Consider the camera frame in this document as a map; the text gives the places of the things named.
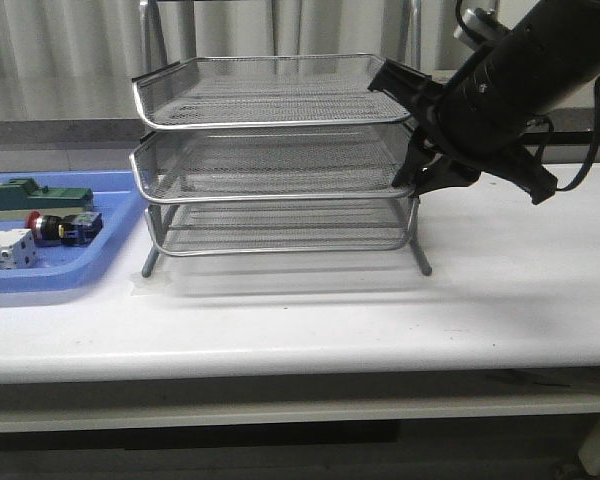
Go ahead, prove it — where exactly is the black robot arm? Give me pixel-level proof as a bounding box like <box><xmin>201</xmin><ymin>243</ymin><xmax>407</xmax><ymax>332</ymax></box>
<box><xmin>369</xmin><ymin>1</ymin><xmax>600</xmax><ymax>204</ymax></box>

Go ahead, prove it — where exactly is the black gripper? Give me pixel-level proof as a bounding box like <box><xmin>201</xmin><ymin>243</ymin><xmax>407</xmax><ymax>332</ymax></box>
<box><xmin>368</xmin><ymin>59</ymin><xmax>557</xmax><ymax>204</ymax></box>

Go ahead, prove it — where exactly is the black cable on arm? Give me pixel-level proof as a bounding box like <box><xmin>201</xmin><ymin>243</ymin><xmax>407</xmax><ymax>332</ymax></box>
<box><xmin>529</xmin><ymin>69</ymin><xmax>600</xmax><ymax>192</ymax></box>

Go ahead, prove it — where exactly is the blue plastic tray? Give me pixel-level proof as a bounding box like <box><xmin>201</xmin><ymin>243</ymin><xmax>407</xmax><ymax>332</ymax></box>
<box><xmin>0</xmin><ymin>170</ymin><xmax>145</xmax><ymax>293</ymax></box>

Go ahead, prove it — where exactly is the white circuit breaker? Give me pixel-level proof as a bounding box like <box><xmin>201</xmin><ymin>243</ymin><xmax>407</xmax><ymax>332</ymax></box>
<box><xmin>0</xmin><ymin>228</ymin><xmax>38</xmax><ymax>270</ymax></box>

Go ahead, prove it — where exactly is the silver wire rack frame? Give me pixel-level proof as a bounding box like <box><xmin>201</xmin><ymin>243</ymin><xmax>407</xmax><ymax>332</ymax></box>
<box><xmin>138</xmin><ymin>0</ymin><xmax>433</xmax><ymax>279</ymax></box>

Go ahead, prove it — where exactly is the red emergency stop button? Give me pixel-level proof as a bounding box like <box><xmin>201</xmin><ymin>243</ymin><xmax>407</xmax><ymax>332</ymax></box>
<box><xmin>25</xmin><ymin>211</ymin><xmax>104</xmax><ymax>247</ymax></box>

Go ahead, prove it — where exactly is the grey stone counter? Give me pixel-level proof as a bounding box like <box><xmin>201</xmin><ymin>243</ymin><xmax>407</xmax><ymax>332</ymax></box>
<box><xmin>0</xmin><ymin>68</ymin><xmax>600</xmax><ymax>149</ymax></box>

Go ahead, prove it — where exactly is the green and beige switch block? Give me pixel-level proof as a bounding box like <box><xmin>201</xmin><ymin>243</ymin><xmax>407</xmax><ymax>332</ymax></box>
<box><xmin>0</xmin><ymin>177</ymin><xmax>94</xmax><ymax>221</ymax></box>

